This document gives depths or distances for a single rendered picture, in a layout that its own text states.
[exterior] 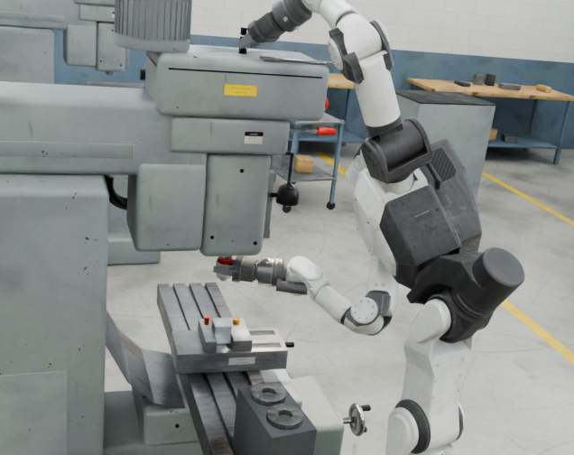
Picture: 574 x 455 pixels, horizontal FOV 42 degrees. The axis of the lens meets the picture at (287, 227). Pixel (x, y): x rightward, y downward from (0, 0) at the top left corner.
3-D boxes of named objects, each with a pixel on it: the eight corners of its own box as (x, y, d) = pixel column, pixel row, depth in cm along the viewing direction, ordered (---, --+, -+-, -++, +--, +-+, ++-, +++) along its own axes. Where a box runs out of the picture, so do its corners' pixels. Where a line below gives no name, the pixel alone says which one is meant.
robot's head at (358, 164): (373, 191, 214) (360, 168, 218) (389, 168, 207) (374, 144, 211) (355, 192, 211) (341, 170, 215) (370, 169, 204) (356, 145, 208)
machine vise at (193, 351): (274, 345, 249) (278, 316, 245) (286, 369, 235) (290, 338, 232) (170, 349, 239) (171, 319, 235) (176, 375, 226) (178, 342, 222)
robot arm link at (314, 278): (300, 251, 226) (332, 276, 220) (298, 271, 232) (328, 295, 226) (284, 262, 223) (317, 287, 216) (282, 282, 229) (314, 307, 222)
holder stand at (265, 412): (273, 439, 201) (281, 376, 194) (309, 492, 182) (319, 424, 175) (231, 447, 196) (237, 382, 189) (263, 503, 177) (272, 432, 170)
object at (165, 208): (187, 222, 232) (192, 142, 223) (202, 253, 211) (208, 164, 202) (125, 222, 226) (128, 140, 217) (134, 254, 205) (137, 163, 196)
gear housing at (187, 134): (264, 134, 229) (267, 102, 226) (288, 156, 207) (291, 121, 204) (156, 131, 219) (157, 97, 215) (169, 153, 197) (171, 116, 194)
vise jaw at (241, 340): (242, 328, 243) (243, 317, 242) (252, 351, 230) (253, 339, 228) (224, 329, 241) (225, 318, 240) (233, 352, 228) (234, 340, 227)
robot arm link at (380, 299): (395, 338, 216) (403, 268, 225) (389, 325, 205) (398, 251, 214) (356, 335, 220) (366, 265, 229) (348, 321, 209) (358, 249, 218)
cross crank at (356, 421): (359, 422, 274) (364, 394, 270) (372, 441, 264) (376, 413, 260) (319, 426, 269) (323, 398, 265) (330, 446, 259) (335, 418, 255)
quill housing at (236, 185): (246, 233, 237) (255, 135, 226) (263, 258, 219) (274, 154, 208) (188, 233, 231) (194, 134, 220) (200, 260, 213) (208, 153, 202)
